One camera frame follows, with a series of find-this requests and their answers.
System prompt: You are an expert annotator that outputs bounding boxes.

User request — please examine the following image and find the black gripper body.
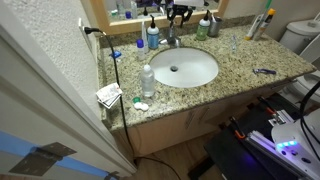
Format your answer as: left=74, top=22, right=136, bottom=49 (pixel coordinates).
left=167, top=5, right=193, bottom=21

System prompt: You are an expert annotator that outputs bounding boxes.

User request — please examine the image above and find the chrome tap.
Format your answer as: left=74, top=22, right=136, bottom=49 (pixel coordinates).
left=159, top=21, right=181, bottom=48

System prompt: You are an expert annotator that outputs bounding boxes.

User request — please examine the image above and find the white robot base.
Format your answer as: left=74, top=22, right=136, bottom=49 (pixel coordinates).
left=246, top=108, right=320, bottom=180

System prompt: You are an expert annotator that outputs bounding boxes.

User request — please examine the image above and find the green label pump bottle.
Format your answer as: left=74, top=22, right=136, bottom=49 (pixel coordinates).
left=196, top=11, right=210, bottom=41

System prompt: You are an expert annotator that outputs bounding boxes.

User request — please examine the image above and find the grey metal cup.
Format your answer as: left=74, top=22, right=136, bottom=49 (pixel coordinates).
left=207, top=17, right=223, bottom=37

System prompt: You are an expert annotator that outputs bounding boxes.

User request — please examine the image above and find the blue label pump bottle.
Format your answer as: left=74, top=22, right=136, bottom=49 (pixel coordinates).
left=147, top=15, right=159, bottom=49

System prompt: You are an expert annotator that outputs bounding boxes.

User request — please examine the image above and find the white oval sink basin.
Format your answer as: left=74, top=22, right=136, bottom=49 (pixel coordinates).
left=150, top=48, right=219, bottom=88

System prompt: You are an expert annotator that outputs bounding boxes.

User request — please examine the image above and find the blue purple toothbrush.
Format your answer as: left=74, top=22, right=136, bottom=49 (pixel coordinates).
left=232, top=35, right=237, bottom=53

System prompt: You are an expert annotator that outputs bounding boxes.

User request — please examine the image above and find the small blue cap bottle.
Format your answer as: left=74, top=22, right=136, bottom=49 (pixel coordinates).
left=136, top=39, right=145, bottom=60

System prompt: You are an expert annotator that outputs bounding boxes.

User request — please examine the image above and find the white green tube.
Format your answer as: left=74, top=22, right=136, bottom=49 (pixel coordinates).
left=244, top=0, right=272, bottom=40

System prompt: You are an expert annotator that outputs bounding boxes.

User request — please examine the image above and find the white orange tube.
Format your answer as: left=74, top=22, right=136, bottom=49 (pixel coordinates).
left=253, top=8, right=276, bottom=40

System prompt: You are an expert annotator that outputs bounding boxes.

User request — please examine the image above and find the clear plastic bottle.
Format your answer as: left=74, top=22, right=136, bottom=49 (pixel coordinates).
left=140, top=64, right=155, bottom=97

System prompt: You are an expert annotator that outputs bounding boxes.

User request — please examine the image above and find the wood framed mirror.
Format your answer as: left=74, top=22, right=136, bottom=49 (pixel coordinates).
left=89, top=0, right=231, bottom=36

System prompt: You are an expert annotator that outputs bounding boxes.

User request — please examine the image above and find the small blue object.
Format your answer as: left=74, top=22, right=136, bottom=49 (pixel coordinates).
left=109, top=50, right=122, bottom=59

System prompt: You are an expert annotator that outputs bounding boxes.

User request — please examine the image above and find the white green contact lens case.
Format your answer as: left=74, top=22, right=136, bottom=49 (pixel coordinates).
left=132, top=97, right=149, bottom=111

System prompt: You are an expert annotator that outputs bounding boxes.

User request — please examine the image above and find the wooden vanity cabinet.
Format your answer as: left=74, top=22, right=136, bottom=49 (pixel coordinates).
left=113, top=80, right=293, bottom=157

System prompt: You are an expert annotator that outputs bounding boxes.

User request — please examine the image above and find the white toilet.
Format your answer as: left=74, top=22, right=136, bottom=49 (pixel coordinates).
left=280, top=16, right=320, bottom=103

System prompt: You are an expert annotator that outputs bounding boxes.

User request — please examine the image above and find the black robot cart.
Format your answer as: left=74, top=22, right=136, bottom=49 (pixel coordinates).
left=188, top=94, right=319, bottom=180

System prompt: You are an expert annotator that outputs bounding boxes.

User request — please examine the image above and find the white door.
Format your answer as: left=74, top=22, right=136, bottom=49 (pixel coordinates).
left=0, top=0, right=138, bottom=180

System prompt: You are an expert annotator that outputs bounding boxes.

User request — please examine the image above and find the metal door hinge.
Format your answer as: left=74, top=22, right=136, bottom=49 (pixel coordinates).
left=9, top=142, right=76, bottom=176

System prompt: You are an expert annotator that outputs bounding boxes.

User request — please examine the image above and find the black power cable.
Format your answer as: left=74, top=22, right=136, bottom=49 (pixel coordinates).
left=83, top=26, right=183, bottom=180

